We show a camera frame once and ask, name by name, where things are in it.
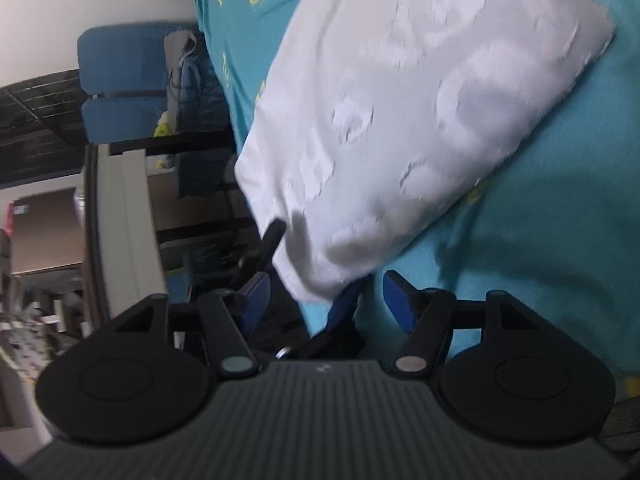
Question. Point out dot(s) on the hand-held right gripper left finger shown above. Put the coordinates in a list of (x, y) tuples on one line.
[(257, 300)]

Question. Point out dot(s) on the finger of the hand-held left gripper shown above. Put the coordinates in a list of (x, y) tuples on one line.
[(345, 305), (274, 240)]

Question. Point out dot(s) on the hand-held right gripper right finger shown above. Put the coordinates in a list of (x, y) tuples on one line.
[(397, 305)]

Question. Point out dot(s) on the white t-shirt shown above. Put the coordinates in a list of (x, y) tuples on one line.
[(400, 110)]

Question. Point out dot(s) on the white table with black legs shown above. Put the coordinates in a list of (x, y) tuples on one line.
[(130, 210)]

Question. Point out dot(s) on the yellow-green round object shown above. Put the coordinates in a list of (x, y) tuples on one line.
[(164, 130)]

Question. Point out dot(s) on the teal patterned bed sheet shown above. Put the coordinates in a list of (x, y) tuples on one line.
[(550, 210)]

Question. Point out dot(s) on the blue covered chair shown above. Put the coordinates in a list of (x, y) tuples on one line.
[(120, 55), (120, 117)]

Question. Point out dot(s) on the grey cloth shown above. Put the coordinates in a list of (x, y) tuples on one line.
[(175, 50)]

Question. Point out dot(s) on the dark barred window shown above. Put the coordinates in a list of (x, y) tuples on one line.
[(40, 120)]

